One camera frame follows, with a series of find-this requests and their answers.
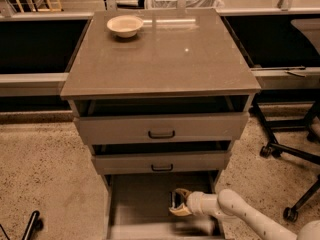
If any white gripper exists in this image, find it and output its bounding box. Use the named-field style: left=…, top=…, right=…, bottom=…
left=169, top=188, right=217, bottom=217

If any grey top drawer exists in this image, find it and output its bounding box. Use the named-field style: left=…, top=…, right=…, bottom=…
left=74, top=113, right=248, bottom=145

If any grey middle drawer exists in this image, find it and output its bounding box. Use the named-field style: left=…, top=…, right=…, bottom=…
left=92, top=152, right=231, bottom=175

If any grey open bottom drawer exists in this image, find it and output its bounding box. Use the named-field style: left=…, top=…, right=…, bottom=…
left=106, top=172, right=224, bottom=240

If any blue rxbar blueberry wrapper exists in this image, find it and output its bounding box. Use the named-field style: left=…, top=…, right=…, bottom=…
left=171, top=191, right=180, bottom=209

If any black wheeled stand base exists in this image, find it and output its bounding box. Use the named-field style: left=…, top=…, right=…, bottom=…
left=249, top=97, right=320, bottom=224

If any grey drawer cabinet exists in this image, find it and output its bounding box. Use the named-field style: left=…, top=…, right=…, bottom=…
left=61, top=9, right=260, bottom=240

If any black stand leg left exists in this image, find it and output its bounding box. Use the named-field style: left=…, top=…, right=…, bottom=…
left=0, top=210, right=44, bottom=240

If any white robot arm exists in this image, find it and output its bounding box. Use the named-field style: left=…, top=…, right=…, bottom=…
left=169, top=188, right=320, bottom=240

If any white paper bowl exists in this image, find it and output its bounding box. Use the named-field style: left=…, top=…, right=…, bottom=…
left=107, top=15, right=143, bottom=38

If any white wire basket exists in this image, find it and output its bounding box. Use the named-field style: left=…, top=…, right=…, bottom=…
left=145, top=0, right=224, bottom=10

